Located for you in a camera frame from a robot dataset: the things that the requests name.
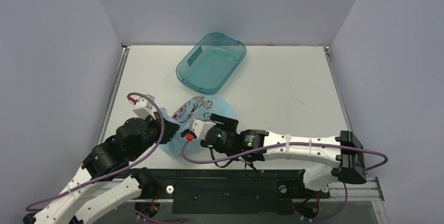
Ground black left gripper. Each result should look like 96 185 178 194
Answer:
130 110 181 161

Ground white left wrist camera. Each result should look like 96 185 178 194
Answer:
132 94 154 119

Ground teal transparent plastic tray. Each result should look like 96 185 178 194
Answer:
175 32 247 95

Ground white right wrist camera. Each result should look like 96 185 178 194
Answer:
189 119 216 139

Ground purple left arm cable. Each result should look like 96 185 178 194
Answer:
25 92 184 224

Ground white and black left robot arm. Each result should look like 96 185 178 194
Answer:
23 113 180 223

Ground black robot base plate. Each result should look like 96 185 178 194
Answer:
136 169 330 215

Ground light blue plastic bag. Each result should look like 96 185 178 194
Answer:
159 95 237 157

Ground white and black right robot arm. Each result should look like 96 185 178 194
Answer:
190 114 367 196

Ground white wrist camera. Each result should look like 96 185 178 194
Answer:
132 94 154 119
189 119 216 139

